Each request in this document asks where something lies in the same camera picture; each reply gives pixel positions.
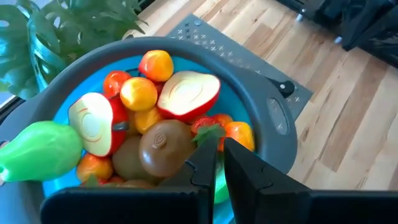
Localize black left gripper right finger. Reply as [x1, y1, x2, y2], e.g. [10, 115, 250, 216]
[223, 137, 398, 224]

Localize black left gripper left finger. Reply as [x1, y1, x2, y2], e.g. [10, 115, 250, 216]
[40, 136, 218, 224]

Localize brown whole toy kiwi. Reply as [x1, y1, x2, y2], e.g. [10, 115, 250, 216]
[111, 135, 159, 184]

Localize brown toy kiwi half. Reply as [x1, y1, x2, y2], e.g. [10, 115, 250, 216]
[139, 119, 197, 178]

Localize red toy apple half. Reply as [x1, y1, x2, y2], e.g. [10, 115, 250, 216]
[67, 91, 130, 158]
[157, 70, 221, 123]

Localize small orange toy fruit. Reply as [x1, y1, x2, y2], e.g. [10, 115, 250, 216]
[211, 113, 234, 127]
[119, 77, 159, 112]
[133, 106, 164, 135]
[102, 70, 132, 97]

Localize red toy strawberry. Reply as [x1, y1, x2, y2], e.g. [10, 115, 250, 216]
[190, 115, 227, 147]

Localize blue collapsible colander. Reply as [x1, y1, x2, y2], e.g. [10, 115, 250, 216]
[0, 36, 299, 224]

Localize grey perforated metal shelf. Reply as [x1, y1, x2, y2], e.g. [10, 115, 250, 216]
[166, 14, 314, 121]

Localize green plant in white pot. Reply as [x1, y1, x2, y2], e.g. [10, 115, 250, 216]
[0, 0, 149, 100]

